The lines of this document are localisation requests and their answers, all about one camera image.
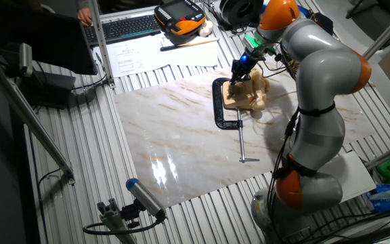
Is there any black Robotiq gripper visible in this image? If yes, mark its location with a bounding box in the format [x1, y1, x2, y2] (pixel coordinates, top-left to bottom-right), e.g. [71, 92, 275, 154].
[229, 53, 261, 85]

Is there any beige rotary phone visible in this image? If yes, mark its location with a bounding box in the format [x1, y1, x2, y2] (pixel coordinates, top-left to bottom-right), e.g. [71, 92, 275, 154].
[221, 67, 271, 112]

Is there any person's bare hand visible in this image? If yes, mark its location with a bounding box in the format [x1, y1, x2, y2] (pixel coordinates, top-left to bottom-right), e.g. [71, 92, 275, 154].
[77, 7, 93, 27]

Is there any black C-clamp with steel screw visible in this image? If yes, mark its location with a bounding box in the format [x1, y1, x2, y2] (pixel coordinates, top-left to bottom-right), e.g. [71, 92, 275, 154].
[211, 77, 261, 163]

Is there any printed paper sheet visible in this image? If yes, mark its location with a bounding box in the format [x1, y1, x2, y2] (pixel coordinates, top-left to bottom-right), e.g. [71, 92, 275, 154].
[160, 32, 220, 68]
[92, 40, 169, 79]

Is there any long wooden stick black tip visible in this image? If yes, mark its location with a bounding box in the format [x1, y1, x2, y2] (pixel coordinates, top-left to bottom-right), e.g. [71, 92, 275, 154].
[160, 37, 219, 52]

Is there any white round knob object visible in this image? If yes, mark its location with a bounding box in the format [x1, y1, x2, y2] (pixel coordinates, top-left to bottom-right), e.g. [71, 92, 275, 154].
[198, 19, 215, 37]

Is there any black filament spool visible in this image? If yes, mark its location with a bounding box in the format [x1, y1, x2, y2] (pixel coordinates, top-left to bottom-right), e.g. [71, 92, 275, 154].
[219, 0, 265, 30]

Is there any orange black teach pendant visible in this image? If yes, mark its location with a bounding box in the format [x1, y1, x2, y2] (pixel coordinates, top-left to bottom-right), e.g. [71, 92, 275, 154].
[153, 0, 207, 37]

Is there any marble pattern sheet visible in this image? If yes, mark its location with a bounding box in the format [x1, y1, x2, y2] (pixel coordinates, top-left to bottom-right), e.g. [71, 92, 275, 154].
[113, 69, 375, 208]

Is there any blue cloth bag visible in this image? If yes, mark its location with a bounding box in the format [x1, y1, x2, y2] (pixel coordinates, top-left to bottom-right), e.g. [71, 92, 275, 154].
[296, 3, 334, 38]

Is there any black keyboard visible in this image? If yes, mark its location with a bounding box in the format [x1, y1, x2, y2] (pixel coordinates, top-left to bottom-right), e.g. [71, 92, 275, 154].
[83, 13, 162, 47]

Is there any white flat board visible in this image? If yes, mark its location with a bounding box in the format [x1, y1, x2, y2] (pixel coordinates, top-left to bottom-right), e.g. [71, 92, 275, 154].
[320, 150, 377, 207]

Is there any blue plastic package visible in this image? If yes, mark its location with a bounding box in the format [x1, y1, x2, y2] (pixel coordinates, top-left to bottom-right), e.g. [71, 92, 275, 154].
[366, 182, 390, 214]

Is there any black box device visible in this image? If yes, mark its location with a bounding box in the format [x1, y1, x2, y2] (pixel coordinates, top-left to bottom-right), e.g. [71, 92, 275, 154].
[18, 69, 77, 109]

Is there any black monitor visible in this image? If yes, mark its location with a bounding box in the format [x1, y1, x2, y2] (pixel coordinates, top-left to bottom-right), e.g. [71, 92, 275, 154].
[0, 3, 98, 76]

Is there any silver cylinder device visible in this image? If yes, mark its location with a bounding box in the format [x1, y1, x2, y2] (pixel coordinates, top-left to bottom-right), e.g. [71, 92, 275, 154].
[18, 42, 34, 78]

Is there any wrist camera with green mount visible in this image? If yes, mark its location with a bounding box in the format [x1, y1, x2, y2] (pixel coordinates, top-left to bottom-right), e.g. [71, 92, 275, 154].
[242, 33, 277, 57]

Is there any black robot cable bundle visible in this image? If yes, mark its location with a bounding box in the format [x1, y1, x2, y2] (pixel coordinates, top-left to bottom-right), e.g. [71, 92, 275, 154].
[255, 40, 301, 243]

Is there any silver camera with blue end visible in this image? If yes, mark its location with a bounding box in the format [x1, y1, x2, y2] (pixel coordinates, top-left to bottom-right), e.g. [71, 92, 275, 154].
[125, 178, 167, 220]

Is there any grey camera mount profile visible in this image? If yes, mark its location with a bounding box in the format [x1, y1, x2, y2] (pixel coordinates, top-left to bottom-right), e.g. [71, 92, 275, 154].
[96, 198, 138, 244]

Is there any black camera cable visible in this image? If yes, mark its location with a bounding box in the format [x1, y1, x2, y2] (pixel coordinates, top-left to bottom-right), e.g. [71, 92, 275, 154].
[82, 216, 164, 236]

